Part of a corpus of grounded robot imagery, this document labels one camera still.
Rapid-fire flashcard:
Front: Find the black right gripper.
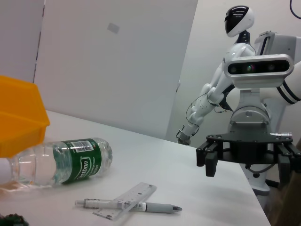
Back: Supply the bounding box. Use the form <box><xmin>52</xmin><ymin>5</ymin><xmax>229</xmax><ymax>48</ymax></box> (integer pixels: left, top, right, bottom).
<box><xmin>196</xmin><ymin>133</ymin><xmax>301</xmax><ymax>189</ymax></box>

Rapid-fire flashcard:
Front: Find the clear bottle with green label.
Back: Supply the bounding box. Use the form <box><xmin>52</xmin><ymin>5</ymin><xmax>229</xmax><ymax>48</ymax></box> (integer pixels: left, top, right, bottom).
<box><xmin>0</xmin><ymin>137</ymin><xmax>114</xmax><ymax>190</ymax></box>

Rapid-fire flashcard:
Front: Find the green plastic wrapper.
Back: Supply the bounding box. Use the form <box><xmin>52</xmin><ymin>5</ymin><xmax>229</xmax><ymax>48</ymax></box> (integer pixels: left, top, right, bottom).
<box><xmin>0</xmin><ymin>213</ymin><xmax>30</xmax><ymax>226</ymax></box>

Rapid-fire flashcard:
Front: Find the grey retractable pen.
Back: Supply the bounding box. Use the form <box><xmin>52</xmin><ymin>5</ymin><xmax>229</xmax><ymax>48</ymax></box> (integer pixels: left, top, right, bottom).
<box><xmin>75</xmin><ymin>198</ymin><xmax>183</xmax><ymax>214</ymax></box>

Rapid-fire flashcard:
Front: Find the transparent plastic ruler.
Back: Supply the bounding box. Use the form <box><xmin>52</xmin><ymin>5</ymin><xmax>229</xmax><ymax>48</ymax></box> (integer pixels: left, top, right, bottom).
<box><xmin>93</xmin><ymin>181</ymin><xmax>158</xmax><ymax>221</ymax></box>

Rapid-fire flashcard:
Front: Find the grey equipment box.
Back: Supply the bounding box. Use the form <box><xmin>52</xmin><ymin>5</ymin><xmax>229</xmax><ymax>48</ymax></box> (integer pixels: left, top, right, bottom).
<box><xmin>253</xmin><ymin>30</ymin><xmax>301</xmax><ymax>62</ymax></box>

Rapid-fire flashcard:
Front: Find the white humanoid robot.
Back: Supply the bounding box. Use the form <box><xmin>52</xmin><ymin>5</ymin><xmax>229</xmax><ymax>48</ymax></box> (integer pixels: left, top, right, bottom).
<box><xmin>176</xmin><ymin>6</ymin><xmax>271</xmax><ymax>196</ymax></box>

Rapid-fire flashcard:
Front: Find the white partition panel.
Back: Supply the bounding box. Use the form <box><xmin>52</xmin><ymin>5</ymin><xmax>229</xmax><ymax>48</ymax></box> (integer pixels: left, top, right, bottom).
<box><xmin>34</xmin><ymin>0</ymin><xmax>199</xmax><ymax>142</ymax></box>

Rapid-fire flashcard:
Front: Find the yellow plastic storage bin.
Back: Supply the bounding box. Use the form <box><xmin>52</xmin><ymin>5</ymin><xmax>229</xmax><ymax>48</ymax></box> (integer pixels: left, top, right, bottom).
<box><xmin>0</xmin><ymin>75</ymin><xmax>51</xmax><ymax>158</ymax></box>

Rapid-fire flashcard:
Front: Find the right gripper cable with connector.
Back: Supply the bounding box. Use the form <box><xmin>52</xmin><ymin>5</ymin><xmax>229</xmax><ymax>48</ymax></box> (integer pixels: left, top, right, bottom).
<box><xmin>244</xmin><ymin>131</ymin><xmax>293</xmax><ymax>176</ymax></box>

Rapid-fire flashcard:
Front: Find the dark blue hanging cable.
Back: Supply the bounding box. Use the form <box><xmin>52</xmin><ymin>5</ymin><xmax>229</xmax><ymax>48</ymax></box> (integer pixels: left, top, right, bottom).
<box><xmin>289</xmin><ymin>0</ymin><xmax>301</xmax><ymax>19</ymax></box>

